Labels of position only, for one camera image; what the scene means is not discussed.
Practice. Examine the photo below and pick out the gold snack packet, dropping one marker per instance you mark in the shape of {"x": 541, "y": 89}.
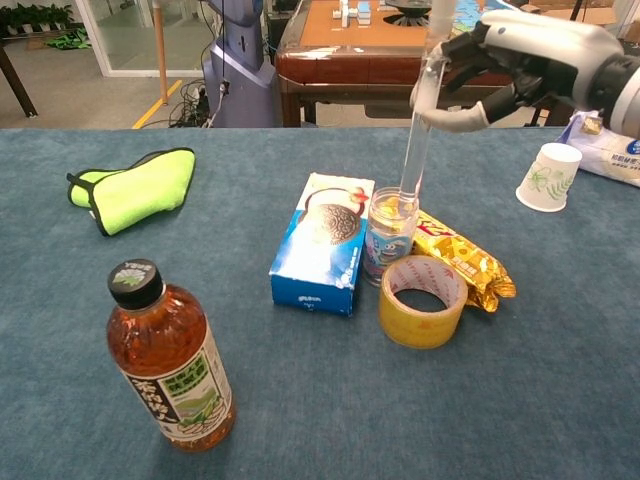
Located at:
{"x": 467, "y": 255}

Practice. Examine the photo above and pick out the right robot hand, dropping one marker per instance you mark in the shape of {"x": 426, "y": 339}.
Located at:
{"x": 545, "y": 45}

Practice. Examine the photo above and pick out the brown tea bottle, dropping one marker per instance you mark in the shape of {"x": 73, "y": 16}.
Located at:
{"x": 165, "y": 360}

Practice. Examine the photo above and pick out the blue cookie box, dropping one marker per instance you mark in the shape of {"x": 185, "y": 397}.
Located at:
{"x": 320, "y": 255}

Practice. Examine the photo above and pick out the dark furniture leg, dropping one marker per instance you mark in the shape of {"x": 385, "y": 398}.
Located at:
{"x": 17, "y": 85}

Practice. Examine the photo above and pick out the white tissue pack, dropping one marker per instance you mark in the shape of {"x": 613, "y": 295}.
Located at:
{"x": 615, "y": 150}

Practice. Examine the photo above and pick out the cardboard box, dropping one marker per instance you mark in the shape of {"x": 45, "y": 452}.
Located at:
{"x": 590, "y": 10}

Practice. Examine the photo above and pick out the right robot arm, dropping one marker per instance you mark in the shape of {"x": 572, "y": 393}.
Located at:
{"x": 617, "y": 90}

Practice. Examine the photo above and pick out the brown mahjong table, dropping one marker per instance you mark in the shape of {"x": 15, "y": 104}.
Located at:
{"x": 350, "y": 65}

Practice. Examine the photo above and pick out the white paper cup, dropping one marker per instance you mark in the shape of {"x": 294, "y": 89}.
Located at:
{"x": 547, "y": 177}

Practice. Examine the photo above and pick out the stacked white mahjong tiles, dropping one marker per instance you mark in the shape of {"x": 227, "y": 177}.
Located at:
{"x": 352, "y": 14}

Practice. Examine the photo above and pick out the pile of mahjong tiles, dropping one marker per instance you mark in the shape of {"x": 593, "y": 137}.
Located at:
{"x": 470, "y": 10}

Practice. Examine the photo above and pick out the green item on floor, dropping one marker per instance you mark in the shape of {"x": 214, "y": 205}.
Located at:
{"x": 70, "y": 39}

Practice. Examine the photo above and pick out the green microfibre cloth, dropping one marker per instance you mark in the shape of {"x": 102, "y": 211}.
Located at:
{"x": 145, "y": 192}

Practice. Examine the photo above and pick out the clear plastic tube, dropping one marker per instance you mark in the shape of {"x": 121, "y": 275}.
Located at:
{"x": 417, "y": 155}

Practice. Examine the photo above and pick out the black table centre hub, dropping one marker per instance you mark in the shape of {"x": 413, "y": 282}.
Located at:
{"x": 407, "y": 11}

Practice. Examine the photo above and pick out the clear jar with cartoon label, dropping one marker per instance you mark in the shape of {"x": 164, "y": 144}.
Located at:
{"x": 391, "y": 252}

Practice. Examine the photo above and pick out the potted green plants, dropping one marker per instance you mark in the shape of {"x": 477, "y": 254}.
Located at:
{"x": 35, "y": 17}

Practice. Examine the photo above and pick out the yellow tape roll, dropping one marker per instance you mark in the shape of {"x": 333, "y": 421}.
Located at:
{"x": 402, "y": 327}

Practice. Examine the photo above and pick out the wooden pole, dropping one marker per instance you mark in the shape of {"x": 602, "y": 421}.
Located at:
{"x": 161, "y": 55}

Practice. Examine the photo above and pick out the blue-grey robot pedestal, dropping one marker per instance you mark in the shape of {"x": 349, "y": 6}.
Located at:
{"x": 240, "y": 75}

